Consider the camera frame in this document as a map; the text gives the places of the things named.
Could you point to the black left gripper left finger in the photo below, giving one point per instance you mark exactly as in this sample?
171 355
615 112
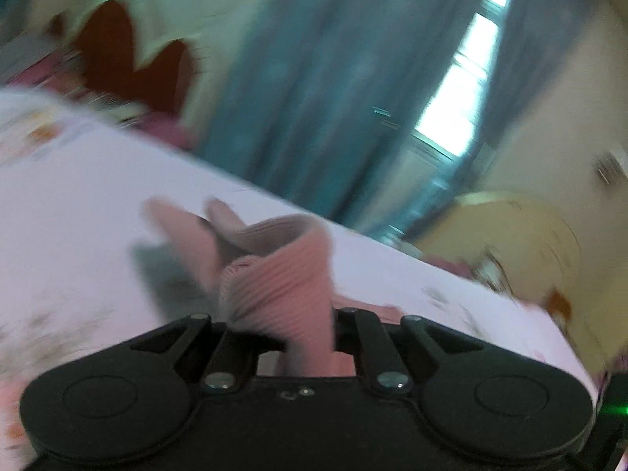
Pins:
234 358

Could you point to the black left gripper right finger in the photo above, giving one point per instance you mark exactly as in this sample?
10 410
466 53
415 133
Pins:
362 335

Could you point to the pink knit sweater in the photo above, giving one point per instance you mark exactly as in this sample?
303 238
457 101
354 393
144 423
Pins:
272 278

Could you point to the pile of clothes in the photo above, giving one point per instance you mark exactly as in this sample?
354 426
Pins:
41 61

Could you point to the white floral bed sheet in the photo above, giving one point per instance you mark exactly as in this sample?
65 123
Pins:
82 268

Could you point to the cream round footboard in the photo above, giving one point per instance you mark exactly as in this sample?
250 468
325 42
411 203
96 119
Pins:
521 244

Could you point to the bright window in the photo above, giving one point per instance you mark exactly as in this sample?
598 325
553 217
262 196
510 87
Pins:
448 122

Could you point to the blue-grey middle curtain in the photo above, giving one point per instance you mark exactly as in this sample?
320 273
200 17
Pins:
325 92

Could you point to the blue-grey curtain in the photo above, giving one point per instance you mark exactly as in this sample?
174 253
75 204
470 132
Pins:
325 92
534 42

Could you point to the magenta pillow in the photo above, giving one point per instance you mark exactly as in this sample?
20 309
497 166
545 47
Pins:
162 127

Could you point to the red heart-shaped headboard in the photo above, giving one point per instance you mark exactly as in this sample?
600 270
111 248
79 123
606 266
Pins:
118 81

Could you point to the blue-grey right curtain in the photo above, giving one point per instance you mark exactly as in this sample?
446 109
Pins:
534 42

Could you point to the wall socket fixture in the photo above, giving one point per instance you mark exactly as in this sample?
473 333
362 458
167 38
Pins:
611 166

